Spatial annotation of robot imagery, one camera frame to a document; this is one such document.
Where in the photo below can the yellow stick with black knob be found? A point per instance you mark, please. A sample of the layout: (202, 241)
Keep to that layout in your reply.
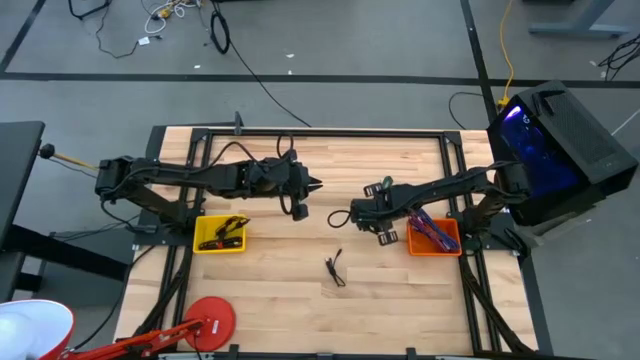
(47, 150)

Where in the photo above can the yellow plastic basket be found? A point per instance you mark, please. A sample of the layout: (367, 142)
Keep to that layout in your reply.
(210, 227)

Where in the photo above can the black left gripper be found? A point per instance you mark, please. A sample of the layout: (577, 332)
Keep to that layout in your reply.
(277, 179)

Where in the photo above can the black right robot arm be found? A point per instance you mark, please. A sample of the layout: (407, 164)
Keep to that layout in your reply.
(450, 187)

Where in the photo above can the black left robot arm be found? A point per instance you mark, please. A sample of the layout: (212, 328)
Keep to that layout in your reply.
(165, 172)

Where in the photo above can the orange plastic basket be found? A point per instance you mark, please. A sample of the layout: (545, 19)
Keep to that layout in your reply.
(425, 248)

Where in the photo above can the grey desk leg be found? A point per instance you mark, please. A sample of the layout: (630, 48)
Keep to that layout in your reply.
(575, 30)

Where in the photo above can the black computer case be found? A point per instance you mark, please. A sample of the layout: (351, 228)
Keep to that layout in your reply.
(575, 140)

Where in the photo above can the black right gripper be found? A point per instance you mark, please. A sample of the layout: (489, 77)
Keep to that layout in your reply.
(372, 212)

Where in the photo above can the red desk lamp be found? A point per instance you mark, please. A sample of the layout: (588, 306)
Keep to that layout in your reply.
(210, 320)

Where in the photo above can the black desk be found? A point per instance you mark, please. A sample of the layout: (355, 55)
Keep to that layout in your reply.
(15, 165)

